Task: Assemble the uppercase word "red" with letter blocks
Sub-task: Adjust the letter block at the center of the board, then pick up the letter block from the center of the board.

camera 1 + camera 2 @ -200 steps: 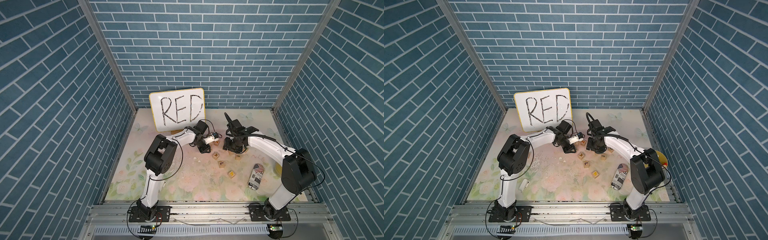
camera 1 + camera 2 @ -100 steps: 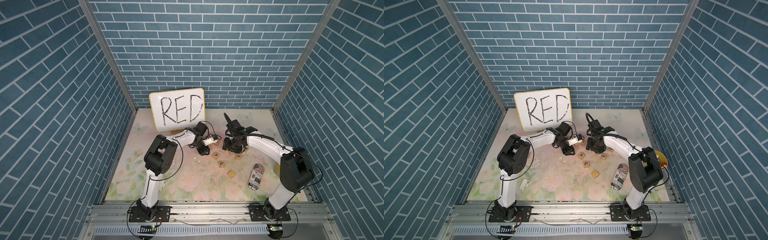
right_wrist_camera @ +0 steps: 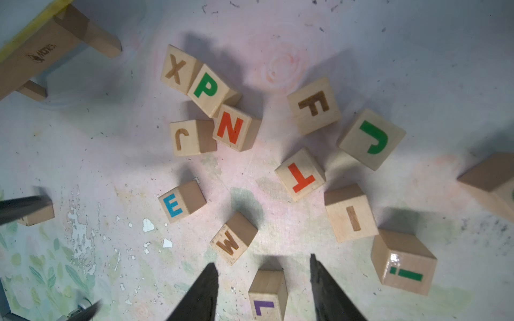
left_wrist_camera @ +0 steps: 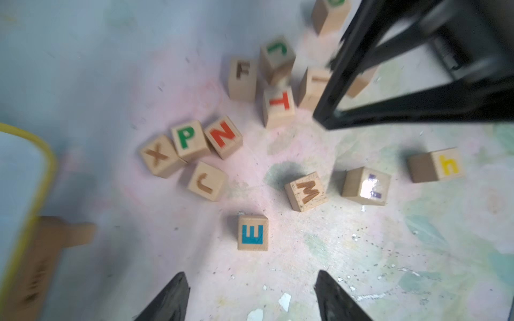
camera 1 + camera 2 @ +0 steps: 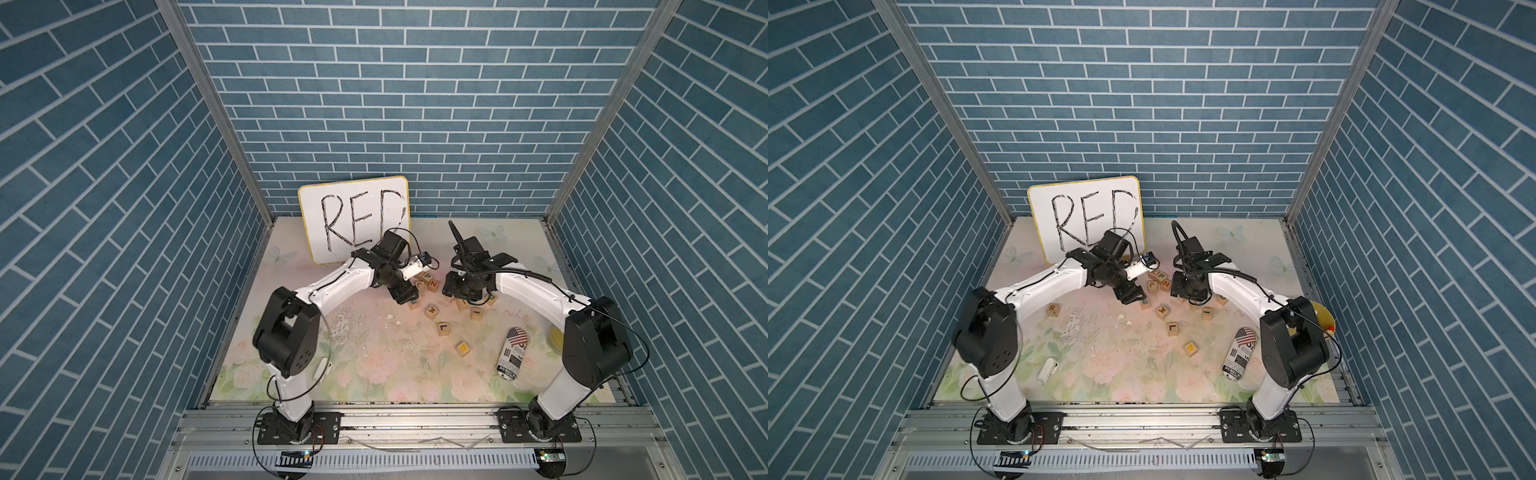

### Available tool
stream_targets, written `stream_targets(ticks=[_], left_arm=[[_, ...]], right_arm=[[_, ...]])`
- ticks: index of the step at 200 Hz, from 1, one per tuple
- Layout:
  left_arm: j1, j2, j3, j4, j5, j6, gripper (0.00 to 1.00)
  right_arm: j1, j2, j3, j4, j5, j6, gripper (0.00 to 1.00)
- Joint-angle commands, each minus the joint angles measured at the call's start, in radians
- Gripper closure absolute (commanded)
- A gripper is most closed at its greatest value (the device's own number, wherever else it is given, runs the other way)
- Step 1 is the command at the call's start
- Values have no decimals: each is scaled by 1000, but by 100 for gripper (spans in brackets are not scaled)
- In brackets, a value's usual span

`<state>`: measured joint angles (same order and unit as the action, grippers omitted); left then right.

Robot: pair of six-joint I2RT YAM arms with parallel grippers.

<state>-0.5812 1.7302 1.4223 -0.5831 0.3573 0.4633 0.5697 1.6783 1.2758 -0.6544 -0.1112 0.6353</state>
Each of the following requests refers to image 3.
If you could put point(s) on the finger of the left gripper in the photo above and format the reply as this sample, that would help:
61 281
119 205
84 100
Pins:
85 311
14 209

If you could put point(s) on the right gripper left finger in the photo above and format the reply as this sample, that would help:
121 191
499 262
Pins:
200 301

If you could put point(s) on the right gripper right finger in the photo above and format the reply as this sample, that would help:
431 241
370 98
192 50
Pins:
331 302

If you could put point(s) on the wooden block red R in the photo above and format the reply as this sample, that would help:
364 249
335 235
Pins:
35 214

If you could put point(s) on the wooden block blue E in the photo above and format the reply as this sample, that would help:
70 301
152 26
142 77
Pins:
182 201

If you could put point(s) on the wooden block green letter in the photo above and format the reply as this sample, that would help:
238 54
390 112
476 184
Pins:
491 183

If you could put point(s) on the wooden block letter X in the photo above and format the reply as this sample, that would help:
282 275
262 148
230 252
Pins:
180 69

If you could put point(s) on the wooden block purple L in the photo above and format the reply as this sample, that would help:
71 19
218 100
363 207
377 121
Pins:
268 295

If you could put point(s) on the wooden block brown W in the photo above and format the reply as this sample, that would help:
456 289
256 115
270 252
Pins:
234 238

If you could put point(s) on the wooden block green I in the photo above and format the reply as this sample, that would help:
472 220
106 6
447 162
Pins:
402 261

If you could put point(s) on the wooden block brown I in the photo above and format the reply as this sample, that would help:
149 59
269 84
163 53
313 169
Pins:
350 214

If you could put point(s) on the wooden block red T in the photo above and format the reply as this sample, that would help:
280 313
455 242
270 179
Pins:
301 174

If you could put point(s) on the wooden block brown J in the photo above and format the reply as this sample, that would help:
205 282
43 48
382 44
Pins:
192 137

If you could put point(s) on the wooden block green J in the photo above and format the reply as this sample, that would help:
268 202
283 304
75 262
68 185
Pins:
370 139

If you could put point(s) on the wooden block red N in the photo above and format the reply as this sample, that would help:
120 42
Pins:
235 128

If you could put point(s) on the wooden whiteboard easel stand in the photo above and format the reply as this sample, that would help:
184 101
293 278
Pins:
57 37

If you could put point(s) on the wooden block brown F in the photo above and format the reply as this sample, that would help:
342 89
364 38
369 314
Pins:
314 106

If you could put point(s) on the wooden block green P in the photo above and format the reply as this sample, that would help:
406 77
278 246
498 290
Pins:
210 91

